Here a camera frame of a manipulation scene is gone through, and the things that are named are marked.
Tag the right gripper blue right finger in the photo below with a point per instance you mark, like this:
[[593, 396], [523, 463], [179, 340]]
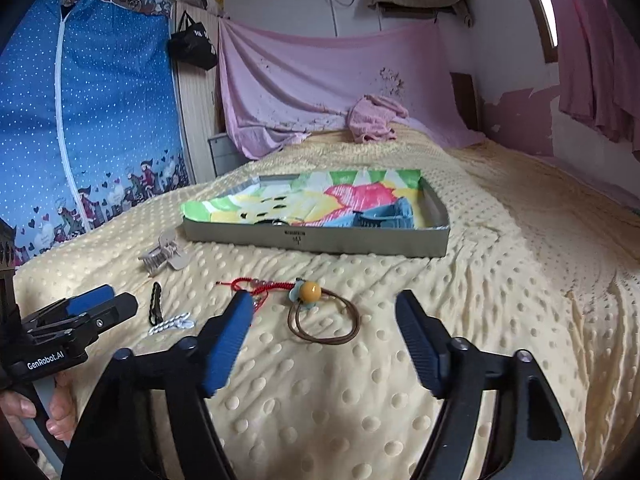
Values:
[[529, 436]]

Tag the pink hanging sheet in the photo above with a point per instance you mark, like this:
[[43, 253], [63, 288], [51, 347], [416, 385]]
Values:
[[276, 90]]

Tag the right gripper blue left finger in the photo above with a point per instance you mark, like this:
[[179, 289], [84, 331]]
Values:
[[116, 433]]

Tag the colourful paper tray liner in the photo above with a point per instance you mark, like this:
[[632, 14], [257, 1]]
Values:
[[312, 198]]

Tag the yellow dotted bed blanket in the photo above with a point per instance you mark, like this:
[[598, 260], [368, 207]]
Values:
[[536, 260]]

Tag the grey claw hair clip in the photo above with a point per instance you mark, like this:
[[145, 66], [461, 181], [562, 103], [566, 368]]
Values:
[[167, 253]]

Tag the pink curtain left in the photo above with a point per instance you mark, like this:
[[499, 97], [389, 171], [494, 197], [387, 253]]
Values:
[[598, 69]]

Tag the person's left hand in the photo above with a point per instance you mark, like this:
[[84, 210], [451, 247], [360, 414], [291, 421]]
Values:
[[63, 419]]

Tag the wooden wardrobe panel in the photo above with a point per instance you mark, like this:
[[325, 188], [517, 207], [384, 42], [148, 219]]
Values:
[[196, 92]]

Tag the light blue wrist watch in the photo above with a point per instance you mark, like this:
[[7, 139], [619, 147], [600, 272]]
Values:
[[397, 215]]

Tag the black hair clip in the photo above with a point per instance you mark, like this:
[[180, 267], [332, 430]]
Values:
[[155, 311]]

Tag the white braided hair clip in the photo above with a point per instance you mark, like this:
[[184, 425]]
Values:
[[178, 322]]

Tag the black hanging bag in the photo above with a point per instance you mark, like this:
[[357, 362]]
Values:
[[190, 44]]

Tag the crumpled pink cloth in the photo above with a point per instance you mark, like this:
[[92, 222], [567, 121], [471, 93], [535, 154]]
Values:
[[371, 119]]

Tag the blue dotted fabric wardrobe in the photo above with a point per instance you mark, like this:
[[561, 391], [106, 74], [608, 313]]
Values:
[[89, 119]]

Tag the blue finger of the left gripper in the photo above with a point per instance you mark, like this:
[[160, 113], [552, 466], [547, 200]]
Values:
[[70, 313], [126, 307]]

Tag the grey metal tray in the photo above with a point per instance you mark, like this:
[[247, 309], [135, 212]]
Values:
[[429, 242]]

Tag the grey bedside cabinet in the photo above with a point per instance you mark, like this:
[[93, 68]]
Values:
[[225, 156]]

